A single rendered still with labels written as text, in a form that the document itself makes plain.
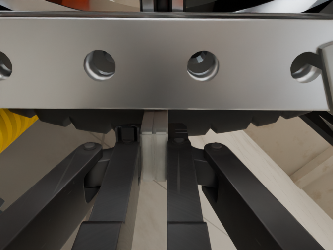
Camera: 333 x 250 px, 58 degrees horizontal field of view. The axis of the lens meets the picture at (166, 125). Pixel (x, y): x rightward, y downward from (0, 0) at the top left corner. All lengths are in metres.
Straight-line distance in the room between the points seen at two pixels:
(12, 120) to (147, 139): 0.16
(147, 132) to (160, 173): 0.03
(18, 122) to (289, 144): 7.63
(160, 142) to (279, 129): 7.33
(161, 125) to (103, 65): 0.05
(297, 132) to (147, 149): 7.59
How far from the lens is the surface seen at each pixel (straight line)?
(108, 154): 0.15
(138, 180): 0.16
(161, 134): 0.16
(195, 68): 0.18
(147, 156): 0.16
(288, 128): 7.56
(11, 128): 0.29
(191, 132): 0.24
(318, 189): 9.12
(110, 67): 0.18
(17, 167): 1.10
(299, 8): 0.23
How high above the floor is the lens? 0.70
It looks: 16 degrees down
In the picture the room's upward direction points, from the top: 48 degrees clockwise
